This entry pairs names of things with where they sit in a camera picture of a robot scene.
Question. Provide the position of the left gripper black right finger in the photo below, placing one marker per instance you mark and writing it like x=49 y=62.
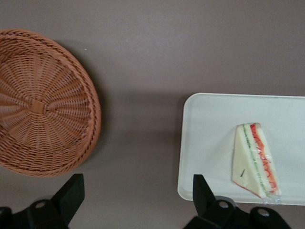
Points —
x=209 y=210

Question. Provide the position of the beige plastic tray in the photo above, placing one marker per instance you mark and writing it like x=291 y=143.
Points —
x=209 y=143

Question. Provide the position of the round brown wicker basket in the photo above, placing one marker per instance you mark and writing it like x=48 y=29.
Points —
x=47 y=95

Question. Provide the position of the triangle sandwich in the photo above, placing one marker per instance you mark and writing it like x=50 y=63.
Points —
x=243 y=162

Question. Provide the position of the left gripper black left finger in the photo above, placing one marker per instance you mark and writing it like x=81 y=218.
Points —
x=62 y=202

